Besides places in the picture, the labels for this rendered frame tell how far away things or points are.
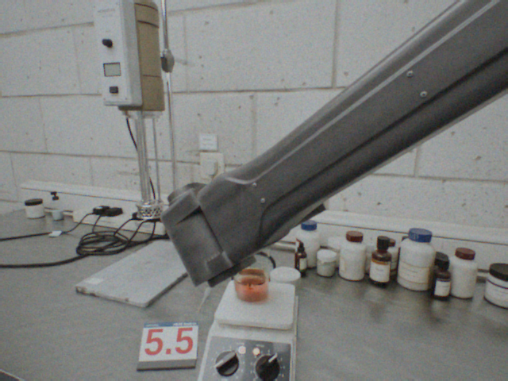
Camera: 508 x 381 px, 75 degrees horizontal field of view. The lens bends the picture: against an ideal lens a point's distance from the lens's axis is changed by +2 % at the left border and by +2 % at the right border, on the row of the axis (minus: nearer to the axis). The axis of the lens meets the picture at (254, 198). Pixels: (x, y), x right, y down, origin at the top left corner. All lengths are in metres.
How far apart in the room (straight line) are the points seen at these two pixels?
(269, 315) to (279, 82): 0.66
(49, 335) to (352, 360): 0.53
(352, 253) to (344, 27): 0.56
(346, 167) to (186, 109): 0.95
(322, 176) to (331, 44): 0.78
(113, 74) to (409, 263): 0.75
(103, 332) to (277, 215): 0.54
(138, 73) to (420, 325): 0.74
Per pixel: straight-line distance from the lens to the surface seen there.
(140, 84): 0.77
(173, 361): 0.60
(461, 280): 0.85
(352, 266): 0.82
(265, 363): 0.49
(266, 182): 0.21
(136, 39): 0.78
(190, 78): 1.11
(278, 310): 0.54
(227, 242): 0.24
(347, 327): 0.68
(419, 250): 0.81
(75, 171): 1.48
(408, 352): 0.66
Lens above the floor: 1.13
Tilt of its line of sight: 14 degrees down
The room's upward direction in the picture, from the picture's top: straight up
